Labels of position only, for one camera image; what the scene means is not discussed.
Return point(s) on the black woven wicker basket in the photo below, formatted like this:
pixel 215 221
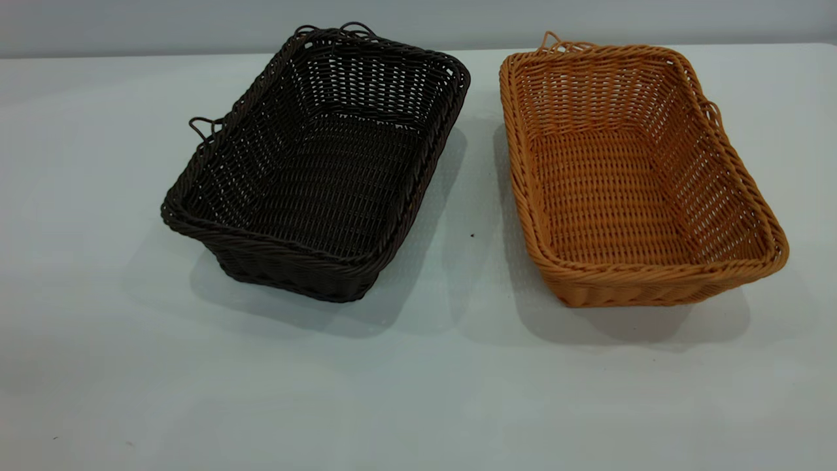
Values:
pixel 314 196

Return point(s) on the orange woven wicker basket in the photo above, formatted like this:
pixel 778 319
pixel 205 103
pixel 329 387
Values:
pixel 614 196

